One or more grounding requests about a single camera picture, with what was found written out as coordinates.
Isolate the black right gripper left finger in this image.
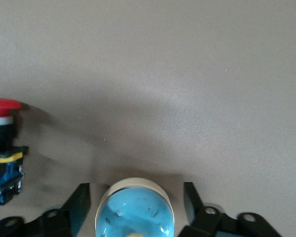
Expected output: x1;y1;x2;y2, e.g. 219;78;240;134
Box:
0;182;91;237

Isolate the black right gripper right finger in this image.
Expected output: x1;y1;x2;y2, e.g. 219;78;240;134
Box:
179;182;282;237

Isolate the light blue call bell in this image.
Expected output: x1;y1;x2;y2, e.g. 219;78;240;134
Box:
95;177;175;237

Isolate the red mushroom emergency stop button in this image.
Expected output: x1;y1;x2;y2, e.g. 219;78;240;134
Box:
0;97;30;213

